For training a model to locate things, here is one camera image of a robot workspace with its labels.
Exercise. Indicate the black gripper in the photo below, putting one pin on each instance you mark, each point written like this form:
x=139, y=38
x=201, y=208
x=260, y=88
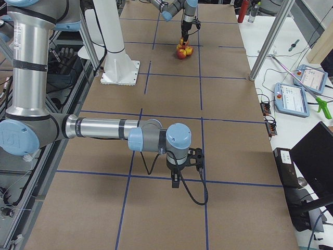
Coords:
x=185, y=27
x=176, y=166

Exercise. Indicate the red yellow apple back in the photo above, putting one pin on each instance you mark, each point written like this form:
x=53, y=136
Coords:
x=181, y=41

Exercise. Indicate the red yellow apple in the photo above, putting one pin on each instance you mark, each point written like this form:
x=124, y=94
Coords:
x=181, y=54
x=189, y=50
x=181, y=41

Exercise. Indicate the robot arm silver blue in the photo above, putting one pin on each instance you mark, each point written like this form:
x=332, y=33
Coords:
x=169, y=10
x=29, y=126

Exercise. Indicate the red yellow apple left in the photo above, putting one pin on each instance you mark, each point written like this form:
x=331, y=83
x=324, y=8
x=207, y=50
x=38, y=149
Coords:
x=189, y=50

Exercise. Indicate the red yellow apple front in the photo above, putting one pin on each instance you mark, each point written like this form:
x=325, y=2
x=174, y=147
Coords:
x=181, y=54

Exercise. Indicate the red water bottle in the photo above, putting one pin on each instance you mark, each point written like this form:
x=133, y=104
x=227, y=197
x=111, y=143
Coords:
x=243, y=11

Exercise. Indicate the clear water bottle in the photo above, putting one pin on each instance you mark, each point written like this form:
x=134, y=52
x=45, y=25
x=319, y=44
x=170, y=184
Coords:
x=255, y=5

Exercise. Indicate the brown paper table cover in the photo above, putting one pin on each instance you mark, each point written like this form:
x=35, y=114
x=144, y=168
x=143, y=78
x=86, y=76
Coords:
x=105, y=197

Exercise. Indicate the orange circuit board far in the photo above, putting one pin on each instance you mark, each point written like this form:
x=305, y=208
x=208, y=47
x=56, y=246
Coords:
x=265, y=105

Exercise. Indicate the orange circuit board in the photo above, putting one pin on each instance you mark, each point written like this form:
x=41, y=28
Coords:
x=270, y=123
x=265, y=105

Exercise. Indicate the wrist watch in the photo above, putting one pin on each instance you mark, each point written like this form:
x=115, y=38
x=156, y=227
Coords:
x=293, y=45

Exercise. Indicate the orange circuit board near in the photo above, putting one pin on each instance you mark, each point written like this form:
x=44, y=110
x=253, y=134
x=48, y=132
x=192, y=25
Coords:
x=270, y=123

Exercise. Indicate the blue teach pendant near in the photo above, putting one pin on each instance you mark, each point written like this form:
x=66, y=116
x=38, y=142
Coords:
x=291, y=99

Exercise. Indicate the blue teach pendant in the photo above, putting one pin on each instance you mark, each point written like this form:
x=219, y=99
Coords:
x=314, y=79
x=291, y=99

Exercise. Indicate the black box device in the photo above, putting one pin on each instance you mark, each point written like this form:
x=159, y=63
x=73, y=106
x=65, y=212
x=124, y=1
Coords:
x=291, y=182

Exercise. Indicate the blue teach pendant far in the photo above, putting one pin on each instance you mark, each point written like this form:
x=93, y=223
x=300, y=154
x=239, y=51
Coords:
x=314, y=79

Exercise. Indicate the black monitor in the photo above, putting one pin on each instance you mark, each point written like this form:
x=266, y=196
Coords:
x=313, y=157

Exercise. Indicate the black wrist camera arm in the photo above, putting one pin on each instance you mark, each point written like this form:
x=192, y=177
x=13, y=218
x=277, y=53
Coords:
x=197, y=23
x=196, y=158

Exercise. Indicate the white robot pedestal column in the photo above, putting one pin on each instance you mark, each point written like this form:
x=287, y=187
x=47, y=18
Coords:
x=118, y=68

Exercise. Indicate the aluminium frame post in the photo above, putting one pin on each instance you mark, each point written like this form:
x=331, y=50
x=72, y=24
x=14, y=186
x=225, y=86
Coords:
x=272, y=34

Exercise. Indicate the metal grabber stick green handle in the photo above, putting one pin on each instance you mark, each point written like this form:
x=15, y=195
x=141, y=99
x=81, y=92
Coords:
x=322, y=104

